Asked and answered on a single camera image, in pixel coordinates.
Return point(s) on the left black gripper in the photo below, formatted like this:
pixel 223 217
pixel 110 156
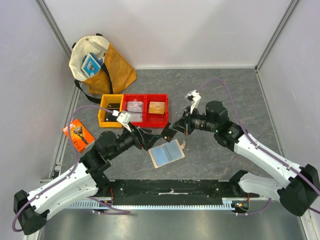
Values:
pixel 143 139

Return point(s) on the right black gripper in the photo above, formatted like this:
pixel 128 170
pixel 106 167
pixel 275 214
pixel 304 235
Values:
pixel 186 121

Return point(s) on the beige leather card holder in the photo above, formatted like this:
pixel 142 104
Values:
pixel 167 153

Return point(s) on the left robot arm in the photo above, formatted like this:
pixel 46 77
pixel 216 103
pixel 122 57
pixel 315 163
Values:
pixel 84 179

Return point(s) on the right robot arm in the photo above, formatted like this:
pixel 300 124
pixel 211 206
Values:
pixel 296 187

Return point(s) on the lower silver card stack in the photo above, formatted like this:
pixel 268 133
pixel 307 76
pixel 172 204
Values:
pixel 136 117

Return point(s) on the black cards in yellow bin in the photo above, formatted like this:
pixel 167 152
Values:
pixel 112 106

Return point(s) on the red right plastic bin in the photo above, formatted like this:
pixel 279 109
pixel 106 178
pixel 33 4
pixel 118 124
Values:
pixel 156 120

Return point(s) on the red plastic bin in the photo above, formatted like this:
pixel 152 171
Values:
pixel 134 97
pixel 156 120

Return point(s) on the red middle plastic bin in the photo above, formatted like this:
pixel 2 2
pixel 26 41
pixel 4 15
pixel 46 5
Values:
pixel 134 97

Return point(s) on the yellow plastic bin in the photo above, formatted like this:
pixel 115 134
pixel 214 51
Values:
pixel 105 100

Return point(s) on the orange razor box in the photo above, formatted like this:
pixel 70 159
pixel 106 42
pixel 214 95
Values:
pixel 81 138

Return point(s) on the mustard and white tote bag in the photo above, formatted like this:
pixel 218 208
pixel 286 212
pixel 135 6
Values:
pixel 115 74

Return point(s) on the blue razor box in bag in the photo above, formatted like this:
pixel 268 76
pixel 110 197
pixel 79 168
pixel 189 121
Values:
pixel 91 65

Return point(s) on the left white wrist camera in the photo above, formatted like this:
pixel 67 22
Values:
pixel 122 118

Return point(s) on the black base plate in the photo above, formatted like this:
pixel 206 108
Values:
pixel 171 192

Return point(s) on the grey cable duct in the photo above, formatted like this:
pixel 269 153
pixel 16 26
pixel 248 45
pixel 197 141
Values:
pixel 88 204

